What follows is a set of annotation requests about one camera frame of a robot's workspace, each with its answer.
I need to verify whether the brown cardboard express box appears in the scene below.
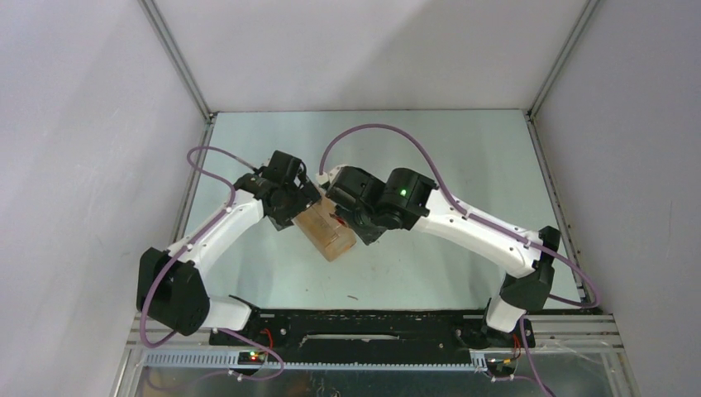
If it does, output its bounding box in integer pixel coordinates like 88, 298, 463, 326
293, 196, 356, 262

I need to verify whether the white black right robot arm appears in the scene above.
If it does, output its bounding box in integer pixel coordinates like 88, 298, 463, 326
317, 165, 560, 346

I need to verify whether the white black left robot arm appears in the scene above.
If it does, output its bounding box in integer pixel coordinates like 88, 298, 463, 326
136, 151, 321, 345

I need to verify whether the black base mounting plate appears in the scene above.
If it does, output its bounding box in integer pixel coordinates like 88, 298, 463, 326
240, 309, 536, 366

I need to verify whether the left controller board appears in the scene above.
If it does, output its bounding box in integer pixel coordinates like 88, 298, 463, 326
237, 351, 267, 366

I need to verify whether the controller board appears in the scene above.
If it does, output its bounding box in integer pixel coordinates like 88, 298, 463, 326
237, 351, 267, 366
485, 358, 518, 381

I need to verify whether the right controller board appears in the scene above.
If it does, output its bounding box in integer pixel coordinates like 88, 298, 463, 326
485, 358, 518, 381

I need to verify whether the aluminium frame rail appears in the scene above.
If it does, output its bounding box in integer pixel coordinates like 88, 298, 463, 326
112, 309, 641, 396

